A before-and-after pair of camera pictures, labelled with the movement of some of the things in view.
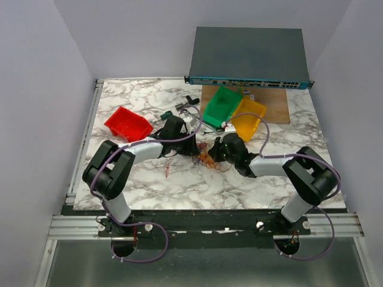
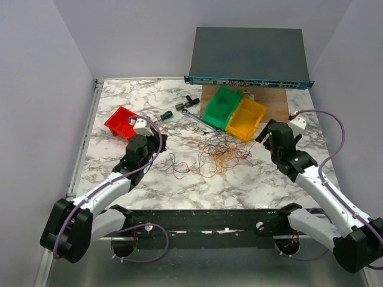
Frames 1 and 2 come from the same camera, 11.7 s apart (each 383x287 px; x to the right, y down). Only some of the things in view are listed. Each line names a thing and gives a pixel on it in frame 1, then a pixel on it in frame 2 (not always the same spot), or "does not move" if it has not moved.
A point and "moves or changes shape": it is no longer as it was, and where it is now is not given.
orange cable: x=203 y=158 moves or changes shape
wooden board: x=274 y=99 does not move
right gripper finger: x=215 y=151 -> x=264 y=131
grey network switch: x=249 y=57 does not move
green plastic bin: x=222 y=104 does not move
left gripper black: x=191 y=147 -> x=156 y=139
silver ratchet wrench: x=184 y=111 does not move
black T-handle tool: x=195 y=101 does not move
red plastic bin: x=129 y=125 does not move
